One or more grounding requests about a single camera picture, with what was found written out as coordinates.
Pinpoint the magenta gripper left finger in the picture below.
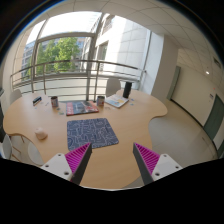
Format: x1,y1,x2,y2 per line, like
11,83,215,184
42,143,92,185

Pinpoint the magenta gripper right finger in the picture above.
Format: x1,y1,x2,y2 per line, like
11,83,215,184
133,143,182,185

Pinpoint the blue patterned mouse pad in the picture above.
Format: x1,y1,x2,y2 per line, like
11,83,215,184
67,118,119,150

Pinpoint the white computer mouse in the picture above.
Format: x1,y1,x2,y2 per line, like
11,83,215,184
35,128,48,140

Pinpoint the white chair lower left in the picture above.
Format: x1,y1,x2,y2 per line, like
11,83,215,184
0,135,44,166

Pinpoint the red and grey book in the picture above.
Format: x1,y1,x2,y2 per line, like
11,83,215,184
66,101,98,116

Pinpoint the left patterned mug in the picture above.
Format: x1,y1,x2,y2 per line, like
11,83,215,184
51,96,59,107

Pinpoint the patterned mug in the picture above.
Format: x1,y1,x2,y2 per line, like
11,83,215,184
97,96,105,106
51,96,59,107

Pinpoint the right patterned mug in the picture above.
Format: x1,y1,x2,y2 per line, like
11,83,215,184
97,96,105,106

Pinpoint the open white magazine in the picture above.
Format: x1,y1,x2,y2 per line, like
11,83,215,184
105,94,128,108

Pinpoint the small dark box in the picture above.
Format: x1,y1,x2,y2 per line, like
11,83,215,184
33,96,42,106

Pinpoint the black cylindrical speaker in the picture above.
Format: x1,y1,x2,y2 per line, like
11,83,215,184
123,82,132,98

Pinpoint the metal balcony railing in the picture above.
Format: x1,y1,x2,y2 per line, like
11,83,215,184
10,59,145,100

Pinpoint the white chair behind table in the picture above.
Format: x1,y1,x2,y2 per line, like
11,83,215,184
106,78,121,97

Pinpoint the white chair at left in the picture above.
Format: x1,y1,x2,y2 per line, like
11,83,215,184
10,89,22,103

